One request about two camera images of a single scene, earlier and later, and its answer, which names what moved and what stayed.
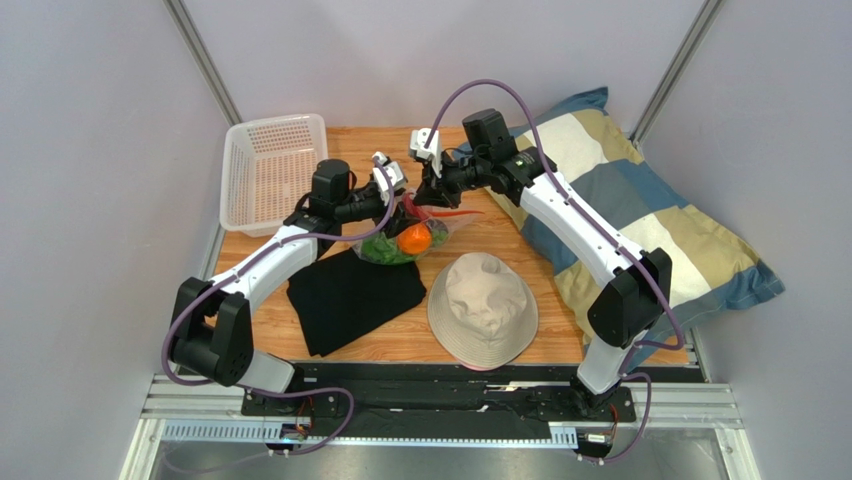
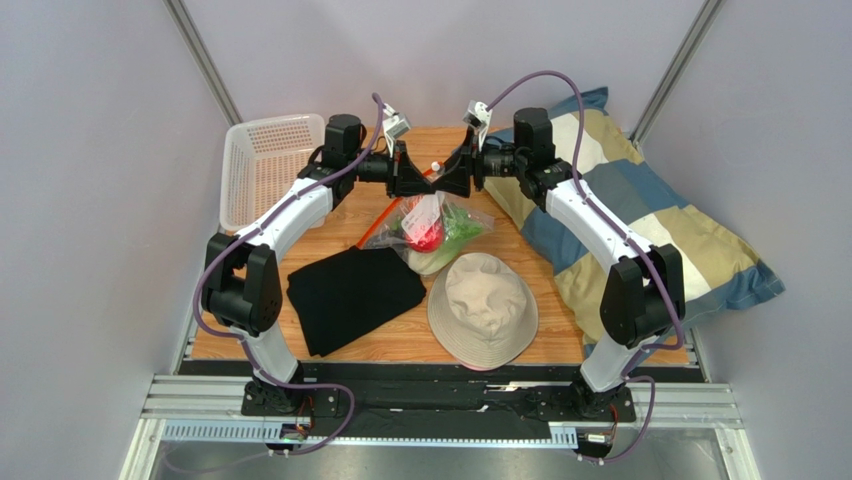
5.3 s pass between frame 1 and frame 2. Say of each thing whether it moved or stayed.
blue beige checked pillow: stayed
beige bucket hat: stayed
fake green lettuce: moved
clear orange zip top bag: moved
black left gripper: moved
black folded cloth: stayed
